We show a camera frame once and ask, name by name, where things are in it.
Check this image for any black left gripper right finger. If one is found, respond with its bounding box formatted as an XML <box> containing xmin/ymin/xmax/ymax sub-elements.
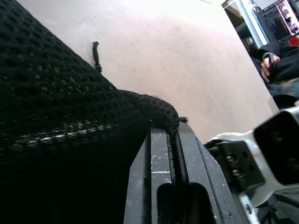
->
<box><xmin>176</xmin><ymin>116</ymin><xmax>243</xmax><ymax>224</ymax></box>

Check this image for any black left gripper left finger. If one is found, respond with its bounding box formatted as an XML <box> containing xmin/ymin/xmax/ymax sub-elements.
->
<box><xmin>123</xmin><ymin>126</ymin><xmax>181</xmax><ymax>224</ymax></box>

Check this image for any black mesh drawstring pouch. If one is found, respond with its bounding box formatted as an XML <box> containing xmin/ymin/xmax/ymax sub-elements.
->
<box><xmin>0</xmin><ymin>0</ymin><xmax>181</xmax><ymax>224</ymax></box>

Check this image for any person's bare hand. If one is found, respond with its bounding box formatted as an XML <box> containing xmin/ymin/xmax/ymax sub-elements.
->
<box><xmin>260</xmin><ymin>52</ymin><xmax>280</xmax><ymax>83</ymax></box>

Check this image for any person in dark jacket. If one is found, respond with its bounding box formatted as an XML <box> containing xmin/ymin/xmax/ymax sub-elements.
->
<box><xmin>258</xmin><ymin>41</ymin><xmax>299</xmax><ymax>98</ymax></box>

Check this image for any colourful film strip poster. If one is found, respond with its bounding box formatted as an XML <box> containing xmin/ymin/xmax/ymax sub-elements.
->
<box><xmin>261</xmin><ymin>0</ymin><xmax>299</xmax><ymax>36</ymax></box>

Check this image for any black drawstring cord end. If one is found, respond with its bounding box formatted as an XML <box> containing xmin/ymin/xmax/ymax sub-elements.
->
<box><xmin>92</xmin><ymin>41</ymin><xmax>104</xmax><ymax>72</ymax></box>

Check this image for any white metal rack frame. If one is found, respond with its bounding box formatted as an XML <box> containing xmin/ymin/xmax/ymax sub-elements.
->
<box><xmin>221</xmin><ymin>0</ymin><xmax>266</xmax><ymax>49</ymax></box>

